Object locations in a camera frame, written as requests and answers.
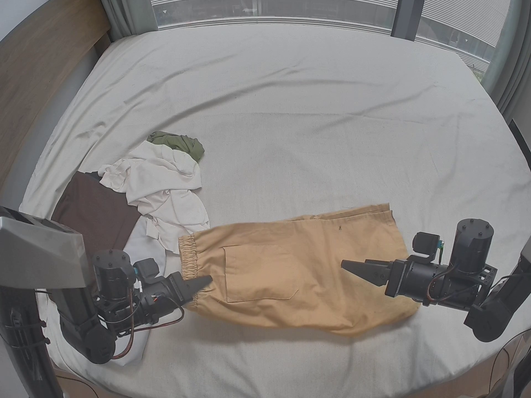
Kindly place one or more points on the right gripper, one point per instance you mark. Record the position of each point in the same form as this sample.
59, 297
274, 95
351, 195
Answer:
415, 282

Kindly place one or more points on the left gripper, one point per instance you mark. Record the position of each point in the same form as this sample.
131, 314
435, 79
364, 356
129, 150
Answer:
166, 297

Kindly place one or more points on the tan shorts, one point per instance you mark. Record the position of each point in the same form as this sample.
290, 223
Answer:
311, 263

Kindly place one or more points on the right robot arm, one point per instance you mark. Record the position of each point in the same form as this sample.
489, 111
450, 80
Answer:
473, 243

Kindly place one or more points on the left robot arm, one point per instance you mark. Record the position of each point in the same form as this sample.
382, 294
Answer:
41, 255

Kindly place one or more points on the bed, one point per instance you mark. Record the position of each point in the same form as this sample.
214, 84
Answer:
311, 118

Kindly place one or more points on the pale grey garment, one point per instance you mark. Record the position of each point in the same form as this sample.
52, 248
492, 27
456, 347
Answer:
139, 243

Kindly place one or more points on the cream white garment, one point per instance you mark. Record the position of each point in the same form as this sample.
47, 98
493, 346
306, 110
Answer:
174, 209

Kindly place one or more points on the brown garment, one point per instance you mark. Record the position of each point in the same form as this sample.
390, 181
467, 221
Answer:
95, 214

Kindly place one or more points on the black garment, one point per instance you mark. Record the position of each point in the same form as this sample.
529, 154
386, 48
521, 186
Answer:
93, 175

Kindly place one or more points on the green garment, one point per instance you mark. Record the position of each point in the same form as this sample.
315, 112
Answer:
178, 143

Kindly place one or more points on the grey-green curtain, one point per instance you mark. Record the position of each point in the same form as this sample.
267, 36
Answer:
124, 6
514, 56

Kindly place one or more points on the window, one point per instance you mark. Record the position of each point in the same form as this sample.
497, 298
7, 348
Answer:
410, 6

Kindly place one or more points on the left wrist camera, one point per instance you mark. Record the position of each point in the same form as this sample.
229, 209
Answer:
147, 270

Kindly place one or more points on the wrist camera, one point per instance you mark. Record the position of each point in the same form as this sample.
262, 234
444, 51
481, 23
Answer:
147, 270
427, 245

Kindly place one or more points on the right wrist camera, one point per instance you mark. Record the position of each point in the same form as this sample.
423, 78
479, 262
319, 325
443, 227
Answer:
427, 245

